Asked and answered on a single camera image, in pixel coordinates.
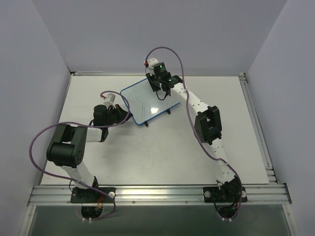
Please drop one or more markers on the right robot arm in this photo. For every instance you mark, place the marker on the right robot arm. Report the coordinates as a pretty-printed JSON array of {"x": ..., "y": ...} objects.
[{"x": 204, "y": 119}]

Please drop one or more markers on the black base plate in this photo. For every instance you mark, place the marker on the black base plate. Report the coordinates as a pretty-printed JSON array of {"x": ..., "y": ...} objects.
[
  {"x": 82, "y": 196},
  {"x": 226, "y": 195}
]

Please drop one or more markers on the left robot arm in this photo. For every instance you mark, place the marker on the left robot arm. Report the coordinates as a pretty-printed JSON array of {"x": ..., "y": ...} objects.
[{"x": 67, "y": 146}]

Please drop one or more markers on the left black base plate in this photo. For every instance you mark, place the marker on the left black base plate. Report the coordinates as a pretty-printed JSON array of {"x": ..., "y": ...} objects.
[{"x": 82, "y": 196}]

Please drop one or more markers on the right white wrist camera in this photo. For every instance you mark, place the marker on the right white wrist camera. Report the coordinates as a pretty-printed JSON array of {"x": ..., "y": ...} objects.
[{"x": 150, "y": 63}]

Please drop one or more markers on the blue framed whiteboard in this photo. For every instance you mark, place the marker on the blue framed whiteboard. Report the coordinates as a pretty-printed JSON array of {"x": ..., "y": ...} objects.
[{"x": 146, "y": 104}]

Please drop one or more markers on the aluminium rail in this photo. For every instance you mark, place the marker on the aluminium rail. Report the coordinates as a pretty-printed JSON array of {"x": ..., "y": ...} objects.
[
  {"x": 258, "y": 130},
  {"x": 158, "y": 195}
]

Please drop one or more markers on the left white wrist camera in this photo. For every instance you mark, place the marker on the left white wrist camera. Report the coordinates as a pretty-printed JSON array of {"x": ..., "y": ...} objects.
[{"x": 108, "y": 99}]

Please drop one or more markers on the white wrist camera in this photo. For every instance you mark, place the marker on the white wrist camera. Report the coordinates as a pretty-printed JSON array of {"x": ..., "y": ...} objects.
[
  {"x": 108, "y": 99},
  {"x": 150, "y": 63}
]

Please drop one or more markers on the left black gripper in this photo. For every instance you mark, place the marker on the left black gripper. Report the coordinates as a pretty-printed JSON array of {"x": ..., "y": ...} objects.
[{"x": 118, "y": 113}]

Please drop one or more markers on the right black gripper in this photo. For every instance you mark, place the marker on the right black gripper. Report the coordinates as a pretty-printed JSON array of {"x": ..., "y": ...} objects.
[{"x": 152, "y": 82}]

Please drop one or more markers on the aluminium right side rail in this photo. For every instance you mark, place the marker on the aluminium right side rail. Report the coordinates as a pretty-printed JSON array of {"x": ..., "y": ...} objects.
[{"x": 258, "y": 130}]

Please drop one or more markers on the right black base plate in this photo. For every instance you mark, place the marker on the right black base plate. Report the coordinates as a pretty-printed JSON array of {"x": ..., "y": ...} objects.
[{"x": 226, "y": 195}]

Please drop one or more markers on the aluminium front rail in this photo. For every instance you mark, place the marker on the aluminium front rail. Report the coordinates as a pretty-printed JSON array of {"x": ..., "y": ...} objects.
[{"x": 158, "y": 195}]

